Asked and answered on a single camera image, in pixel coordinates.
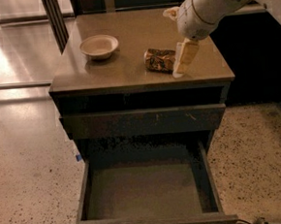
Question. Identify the open grey middle drawer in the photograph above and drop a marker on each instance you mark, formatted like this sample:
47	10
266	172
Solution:
160	186

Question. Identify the grey drawer cabinet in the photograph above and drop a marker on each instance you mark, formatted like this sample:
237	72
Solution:
121	83

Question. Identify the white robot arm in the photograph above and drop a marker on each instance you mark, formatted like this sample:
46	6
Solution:
225	7

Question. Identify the crushed orange soda can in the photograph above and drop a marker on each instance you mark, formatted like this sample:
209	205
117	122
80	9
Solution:
159	60

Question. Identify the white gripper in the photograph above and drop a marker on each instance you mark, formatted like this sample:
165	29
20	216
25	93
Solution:
189	21

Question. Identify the beige paper bowl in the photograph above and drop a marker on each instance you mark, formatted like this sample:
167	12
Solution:
99	47

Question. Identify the closed grey top drawer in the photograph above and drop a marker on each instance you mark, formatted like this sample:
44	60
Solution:
144	122

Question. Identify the blue tape piece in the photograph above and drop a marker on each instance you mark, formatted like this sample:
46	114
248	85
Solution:
78	157

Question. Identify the dark window frame post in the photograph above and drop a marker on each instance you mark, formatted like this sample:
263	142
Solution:
56	21

